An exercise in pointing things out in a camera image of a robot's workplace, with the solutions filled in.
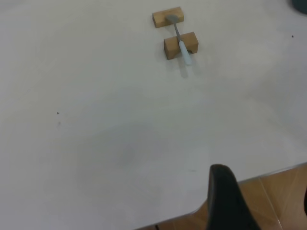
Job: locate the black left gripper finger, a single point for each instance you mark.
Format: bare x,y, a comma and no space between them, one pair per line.
223,203

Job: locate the dark grey ceramic mug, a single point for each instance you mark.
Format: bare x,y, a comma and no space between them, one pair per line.
301,4

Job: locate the arched wooden block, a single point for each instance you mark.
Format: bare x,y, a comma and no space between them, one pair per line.
171,46

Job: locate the flat rectangular wooden block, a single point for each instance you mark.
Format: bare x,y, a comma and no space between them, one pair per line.
160,19

